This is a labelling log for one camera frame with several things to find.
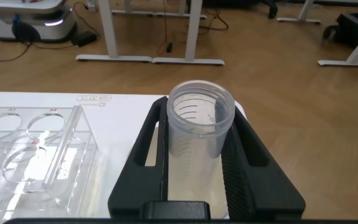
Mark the white standing desk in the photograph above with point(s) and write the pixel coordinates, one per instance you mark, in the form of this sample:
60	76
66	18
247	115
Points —
194	31
110	31

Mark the long white desk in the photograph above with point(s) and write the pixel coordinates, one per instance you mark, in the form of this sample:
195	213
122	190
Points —
356	53

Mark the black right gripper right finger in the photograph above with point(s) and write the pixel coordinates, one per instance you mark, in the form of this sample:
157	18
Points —
259	193

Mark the black power adapter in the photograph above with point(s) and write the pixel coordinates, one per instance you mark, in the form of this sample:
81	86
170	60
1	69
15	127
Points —
84	38

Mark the white humanoid robot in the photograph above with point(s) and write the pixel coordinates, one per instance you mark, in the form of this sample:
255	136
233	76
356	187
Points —
26	21

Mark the white label sticker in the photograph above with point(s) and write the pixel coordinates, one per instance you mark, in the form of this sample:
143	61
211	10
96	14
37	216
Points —
93	101

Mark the clear acrylic test tube rack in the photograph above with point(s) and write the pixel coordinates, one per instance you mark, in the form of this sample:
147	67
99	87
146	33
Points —
36	155

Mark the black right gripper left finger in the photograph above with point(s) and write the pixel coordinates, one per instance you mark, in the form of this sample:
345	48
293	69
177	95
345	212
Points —
135	186

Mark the yellow pigment test tube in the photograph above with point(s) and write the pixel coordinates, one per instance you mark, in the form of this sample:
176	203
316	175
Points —
197	155

